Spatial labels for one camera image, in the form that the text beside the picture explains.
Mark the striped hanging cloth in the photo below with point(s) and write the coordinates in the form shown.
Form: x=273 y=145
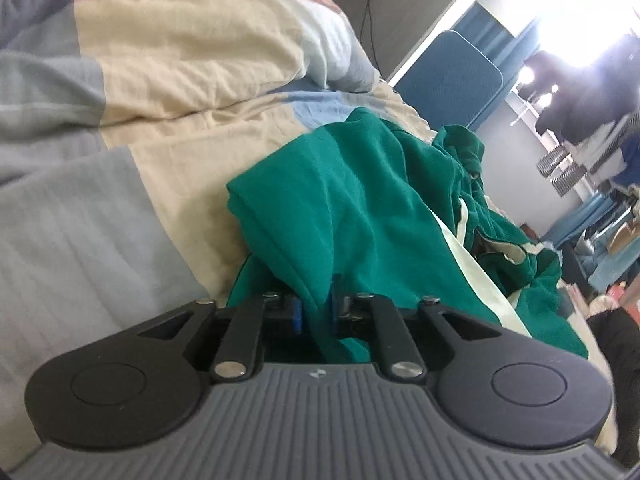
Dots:
x=560 y=170

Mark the blue chair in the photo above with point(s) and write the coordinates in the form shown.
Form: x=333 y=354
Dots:
x=445 y=75

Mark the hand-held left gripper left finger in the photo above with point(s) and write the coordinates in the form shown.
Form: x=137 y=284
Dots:
x=297 y=316

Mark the dark cloth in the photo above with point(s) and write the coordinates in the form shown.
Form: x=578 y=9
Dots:
x=625 y=360

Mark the blue curtain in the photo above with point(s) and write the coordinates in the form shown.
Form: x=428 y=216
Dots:
x=585 y=220
x=487 y=27

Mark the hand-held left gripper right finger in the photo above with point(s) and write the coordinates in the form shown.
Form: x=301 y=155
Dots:
x=335 y=310

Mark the dark hanging clothes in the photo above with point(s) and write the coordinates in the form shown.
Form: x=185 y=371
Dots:
x=575 y=105

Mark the patchwork beige grey blanket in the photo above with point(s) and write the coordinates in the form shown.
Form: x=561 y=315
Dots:
x=150 y=60

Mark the green sweatshirt with cream stripes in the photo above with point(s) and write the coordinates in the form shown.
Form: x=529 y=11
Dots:
x=350 y=200

